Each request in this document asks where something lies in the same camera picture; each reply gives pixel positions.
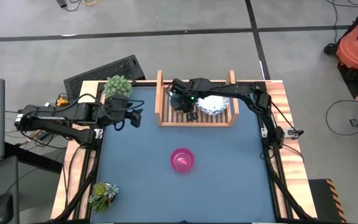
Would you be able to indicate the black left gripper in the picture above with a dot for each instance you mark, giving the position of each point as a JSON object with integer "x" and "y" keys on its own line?
{"x": 123, "y": 114}

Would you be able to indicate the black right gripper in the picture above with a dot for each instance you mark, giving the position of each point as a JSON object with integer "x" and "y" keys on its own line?
{"x": 187, "y": 102}

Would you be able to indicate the blue patterned paper bowl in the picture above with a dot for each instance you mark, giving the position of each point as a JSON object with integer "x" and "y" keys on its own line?
{"x": 213, "y": 105}

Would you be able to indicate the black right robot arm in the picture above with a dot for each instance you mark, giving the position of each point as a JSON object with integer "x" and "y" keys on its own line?
{"x": 235, "y": 90}

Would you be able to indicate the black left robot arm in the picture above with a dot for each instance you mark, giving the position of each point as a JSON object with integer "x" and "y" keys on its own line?
{"x": 57, "y": 116}

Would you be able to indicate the wooden slatted shelf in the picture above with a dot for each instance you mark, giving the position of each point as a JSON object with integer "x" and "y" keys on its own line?
{"x": 158, "y": 93}

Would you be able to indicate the bumpy green succulent plant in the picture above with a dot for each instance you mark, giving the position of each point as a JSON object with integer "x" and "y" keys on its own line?
{"x": 117, "y": 85}

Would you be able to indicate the pink plastic bowl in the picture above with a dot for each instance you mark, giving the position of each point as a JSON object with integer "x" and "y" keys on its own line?
{"x": 182, "y": 160}

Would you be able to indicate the spiky mixed succulent plant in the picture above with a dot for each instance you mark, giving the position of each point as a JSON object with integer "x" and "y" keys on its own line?
{"x": 102, "y": 196}

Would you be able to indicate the black yellow striped floor mat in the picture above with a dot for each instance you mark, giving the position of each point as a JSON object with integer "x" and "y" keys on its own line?
{"x": 329, "y": 199}
{"x": 357, "y": 88}

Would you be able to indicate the black computer mouse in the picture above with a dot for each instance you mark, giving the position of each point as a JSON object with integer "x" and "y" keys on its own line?
{"x": 3, "y": 208}

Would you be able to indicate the orange shop vacuum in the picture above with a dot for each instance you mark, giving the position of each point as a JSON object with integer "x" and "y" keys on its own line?
{"x": 357, "y": 49}

